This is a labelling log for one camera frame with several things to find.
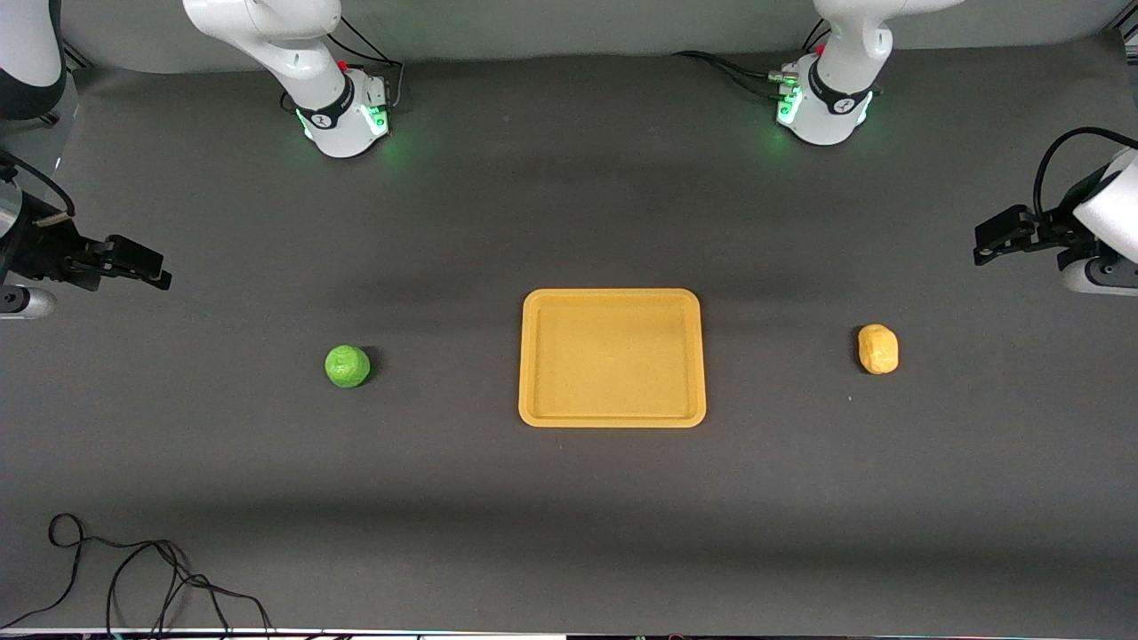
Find green apple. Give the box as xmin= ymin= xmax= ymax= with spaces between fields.
xmin=324 ymin=344 xmax=373 ymax=389

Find loose black cable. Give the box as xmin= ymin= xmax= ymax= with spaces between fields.
xmin=0 ymin=513 xmax=273 ymax=637

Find black left arm base cables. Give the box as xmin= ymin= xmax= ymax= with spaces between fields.
xmin=672 ymin=18 xmax=833 ymax=100

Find black arm base cables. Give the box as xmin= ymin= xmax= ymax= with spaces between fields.
xmin=672 ymin=18 xmax=833 ymax=100
xmin=279 ymin=16 xmax=406 ymax=113

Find dark grey table mat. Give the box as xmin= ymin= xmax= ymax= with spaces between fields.
xmin=0 ymin=31 xmax=1138 ymax=637

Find black right arm base cables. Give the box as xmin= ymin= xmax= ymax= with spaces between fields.
xmin=279 ymin=16 xmax=406 ymax=113

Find yellow plastic tray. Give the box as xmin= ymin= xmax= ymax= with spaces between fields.
xmin=518 ymin=287 xmax=708 ymax=429

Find yellow potato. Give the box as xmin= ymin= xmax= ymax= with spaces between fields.
xmin=857 ymin=324 xmax=900 ymax=375

